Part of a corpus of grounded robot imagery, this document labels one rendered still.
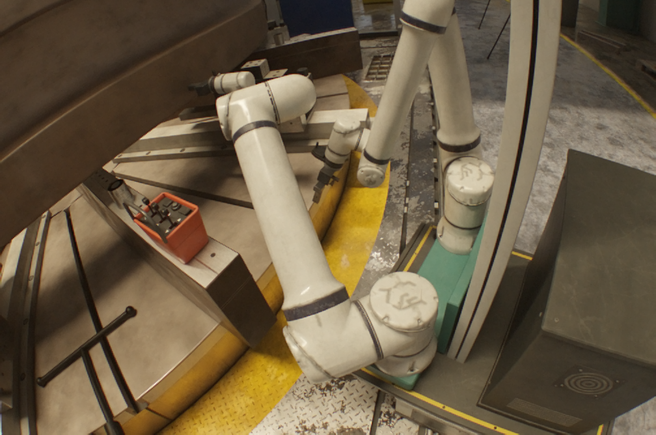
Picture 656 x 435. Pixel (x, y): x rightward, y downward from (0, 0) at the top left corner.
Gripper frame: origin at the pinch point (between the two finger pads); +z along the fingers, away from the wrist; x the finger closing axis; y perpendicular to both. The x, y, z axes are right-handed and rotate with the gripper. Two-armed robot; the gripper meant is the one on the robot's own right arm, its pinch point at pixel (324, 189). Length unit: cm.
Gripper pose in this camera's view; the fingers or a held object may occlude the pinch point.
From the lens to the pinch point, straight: 133.8
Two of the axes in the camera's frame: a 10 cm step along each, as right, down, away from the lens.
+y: 8.6, 4.8, -1.8
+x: 4.5, -5.3, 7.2
